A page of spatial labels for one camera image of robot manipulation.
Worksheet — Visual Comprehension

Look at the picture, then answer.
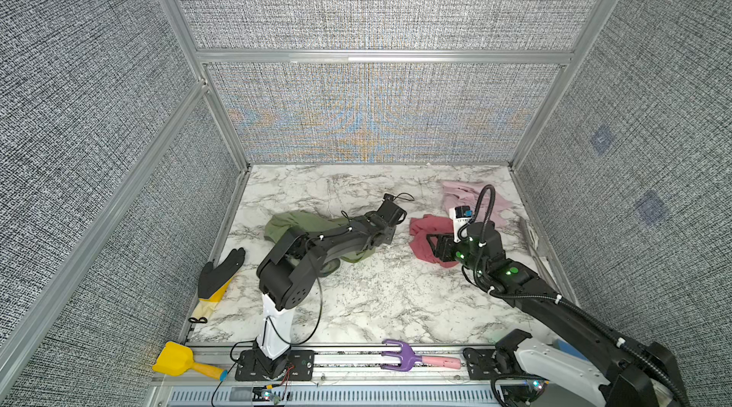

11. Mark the yellow toy shovel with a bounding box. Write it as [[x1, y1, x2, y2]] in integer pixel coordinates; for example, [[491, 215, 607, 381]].
[[152, 341, 228, 380]]

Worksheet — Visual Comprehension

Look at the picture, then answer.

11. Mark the dark red cloth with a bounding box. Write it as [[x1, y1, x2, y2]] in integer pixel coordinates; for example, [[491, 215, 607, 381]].
[[409, 214, 458, 269]]

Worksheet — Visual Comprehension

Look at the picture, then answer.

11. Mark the purple pink toy rake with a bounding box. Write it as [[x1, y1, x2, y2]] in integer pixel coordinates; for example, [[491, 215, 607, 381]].
[[380, 338, 462, 372]]

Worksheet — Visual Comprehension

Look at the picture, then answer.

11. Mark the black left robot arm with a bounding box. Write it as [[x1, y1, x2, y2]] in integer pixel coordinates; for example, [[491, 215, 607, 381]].
[[252, 195, 407, 380]]

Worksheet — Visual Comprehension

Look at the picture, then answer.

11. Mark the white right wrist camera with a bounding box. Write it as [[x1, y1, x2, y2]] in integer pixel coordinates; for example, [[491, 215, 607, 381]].
[[449, 205, 473, 242]]

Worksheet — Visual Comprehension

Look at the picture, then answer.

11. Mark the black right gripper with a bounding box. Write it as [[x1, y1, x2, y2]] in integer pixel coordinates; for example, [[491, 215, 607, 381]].
[[425, 229, 488, 279]]

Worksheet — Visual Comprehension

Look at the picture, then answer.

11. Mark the yellow cloth under glove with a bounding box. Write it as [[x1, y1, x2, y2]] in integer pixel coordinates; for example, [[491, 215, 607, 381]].
[[188, 279, 232, 324]]

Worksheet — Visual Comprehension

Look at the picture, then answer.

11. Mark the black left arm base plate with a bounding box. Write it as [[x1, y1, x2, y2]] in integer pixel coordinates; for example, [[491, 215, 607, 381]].
[[234, 349, 316, 381]]

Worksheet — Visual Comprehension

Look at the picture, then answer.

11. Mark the blue plastic piece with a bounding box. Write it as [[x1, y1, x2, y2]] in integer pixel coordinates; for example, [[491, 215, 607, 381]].
[[554, 338, 588, 361]]

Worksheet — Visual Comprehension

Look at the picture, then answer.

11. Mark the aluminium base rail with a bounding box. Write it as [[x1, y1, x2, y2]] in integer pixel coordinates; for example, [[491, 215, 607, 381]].
[[145, 342, 642, 407]]

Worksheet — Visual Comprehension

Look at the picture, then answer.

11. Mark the olive green cloth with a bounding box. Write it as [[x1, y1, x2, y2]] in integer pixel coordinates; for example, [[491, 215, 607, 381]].
[[264, 211, 376, 277]]

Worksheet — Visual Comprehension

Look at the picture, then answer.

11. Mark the light pink cloth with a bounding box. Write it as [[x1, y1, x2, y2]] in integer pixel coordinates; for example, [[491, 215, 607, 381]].
[[442, 181, 513, 227]]

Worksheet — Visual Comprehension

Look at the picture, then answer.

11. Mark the black glove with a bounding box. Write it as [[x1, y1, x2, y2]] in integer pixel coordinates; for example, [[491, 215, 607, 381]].
[[197, 248, 246, 302]]

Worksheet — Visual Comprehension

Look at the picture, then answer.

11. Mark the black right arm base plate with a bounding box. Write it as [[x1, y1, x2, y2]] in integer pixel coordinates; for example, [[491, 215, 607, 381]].
[[462, 347, 515, 380]]

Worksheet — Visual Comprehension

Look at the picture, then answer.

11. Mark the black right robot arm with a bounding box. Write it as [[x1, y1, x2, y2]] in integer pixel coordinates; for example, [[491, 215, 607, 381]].
[[426, 223, 690, 406]]

